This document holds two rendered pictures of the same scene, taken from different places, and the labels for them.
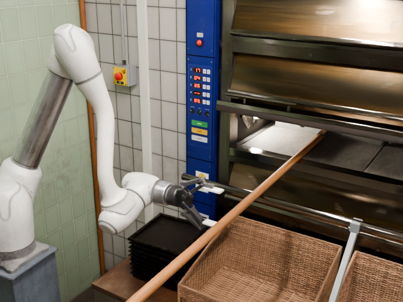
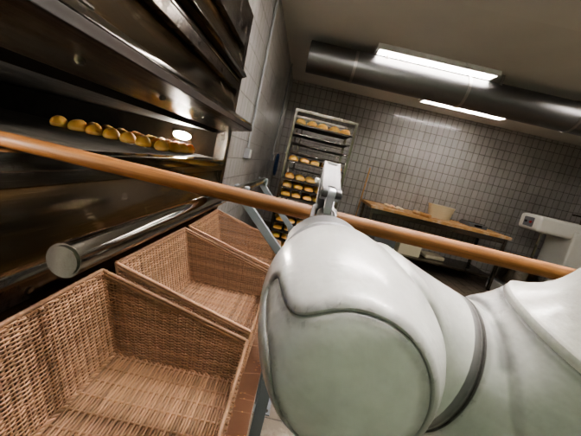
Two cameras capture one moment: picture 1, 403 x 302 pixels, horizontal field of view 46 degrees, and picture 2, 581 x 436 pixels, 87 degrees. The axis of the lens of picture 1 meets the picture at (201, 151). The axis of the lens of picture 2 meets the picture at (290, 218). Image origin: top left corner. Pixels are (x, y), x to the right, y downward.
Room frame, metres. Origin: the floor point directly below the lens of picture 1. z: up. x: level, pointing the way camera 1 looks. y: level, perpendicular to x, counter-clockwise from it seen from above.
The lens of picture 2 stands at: (1.79, 0.37, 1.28)
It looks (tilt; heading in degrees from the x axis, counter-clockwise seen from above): 10 degrees down; 238
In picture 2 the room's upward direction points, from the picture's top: 13 degrees clockwise
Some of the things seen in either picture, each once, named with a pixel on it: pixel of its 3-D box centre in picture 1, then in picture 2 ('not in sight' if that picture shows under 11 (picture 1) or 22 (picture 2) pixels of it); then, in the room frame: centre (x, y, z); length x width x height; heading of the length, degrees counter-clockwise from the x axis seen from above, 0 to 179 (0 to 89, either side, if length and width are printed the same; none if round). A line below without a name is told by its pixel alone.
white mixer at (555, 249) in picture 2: not in sight; (538, 259); (-3.93, -1.58, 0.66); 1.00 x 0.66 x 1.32; 148
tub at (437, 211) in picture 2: not in sight; (439, 212); (-2.97, -2.76, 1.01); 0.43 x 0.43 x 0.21
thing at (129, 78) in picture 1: (124, 75); not in sight; (2.40, 0.39, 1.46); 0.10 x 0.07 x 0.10; 58
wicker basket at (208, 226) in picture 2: not in sight; (239, 246); (1.09, -1.27, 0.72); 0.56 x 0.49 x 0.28; 59
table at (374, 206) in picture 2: not in sight; (423, 242); (-2.80, -2.77, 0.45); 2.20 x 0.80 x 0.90; 148
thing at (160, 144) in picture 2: not in sight; (132, 136); (1.70, -1.62, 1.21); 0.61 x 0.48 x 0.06; 148
